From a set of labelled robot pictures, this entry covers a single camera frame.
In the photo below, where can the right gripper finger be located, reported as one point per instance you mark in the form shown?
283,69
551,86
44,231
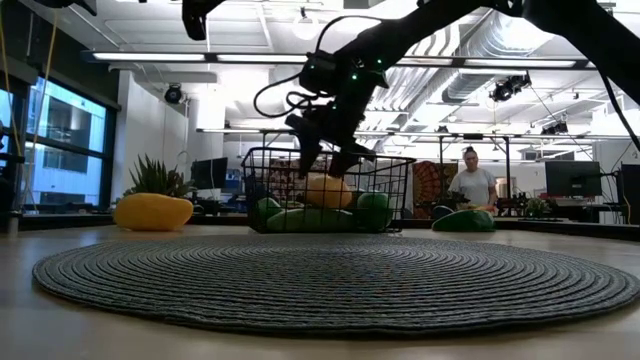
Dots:
347,157
306,145

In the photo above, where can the green toy cucumber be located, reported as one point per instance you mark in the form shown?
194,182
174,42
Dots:
310,221

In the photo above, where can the toy watermelon slice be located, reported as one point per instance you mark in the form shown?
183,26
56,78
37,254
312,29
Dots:
465,221

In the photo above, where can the yellow toy fruit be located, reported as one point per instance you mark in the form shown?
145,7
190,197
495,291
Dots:
152,212

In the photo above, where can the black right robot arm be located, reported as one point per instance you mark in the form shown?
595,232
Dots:
425,30

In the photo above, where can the long linear ceiling light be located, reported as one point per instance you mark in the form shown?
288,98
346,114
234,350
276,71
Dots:
150,56

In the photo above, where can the black ceiling spotlight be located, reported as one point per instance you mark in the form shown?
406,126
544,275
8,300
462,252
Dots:
172,94

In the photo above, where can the orange patterned tapestry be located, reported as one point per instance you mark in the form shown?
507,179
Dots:
427,185

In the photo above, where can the white globe pendant lamp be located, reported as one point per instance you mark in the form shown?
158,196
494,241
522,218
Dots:
306,25

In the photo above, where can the black computer monitor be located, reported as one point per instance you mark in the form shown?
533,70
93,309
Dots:
572,177
631,192
209,172

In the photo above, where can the round grey woven placemat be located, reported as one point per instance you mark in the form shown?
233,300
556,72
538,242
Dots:
325,285

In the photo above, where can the person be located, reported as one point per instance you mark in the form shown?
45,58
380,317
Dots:
475,185

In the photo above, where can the small green succulent plant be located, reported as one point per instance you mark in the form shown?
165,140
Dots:
157,180

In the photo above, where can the large glass window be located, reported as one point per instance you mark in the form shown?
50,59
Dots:
70,120

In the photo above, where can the black spotlight cluster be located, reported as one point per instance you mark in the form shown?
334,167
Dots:
510,87

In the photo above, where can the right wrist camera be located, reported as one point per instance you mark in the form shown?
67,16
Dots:
322,74

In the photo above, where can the silver ventilation duct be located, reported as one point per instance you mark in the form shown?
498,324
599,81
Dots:
465,87

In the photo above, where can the black aluminium table frame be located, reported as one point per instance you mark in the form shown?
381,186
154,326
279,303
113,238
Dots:
75,220

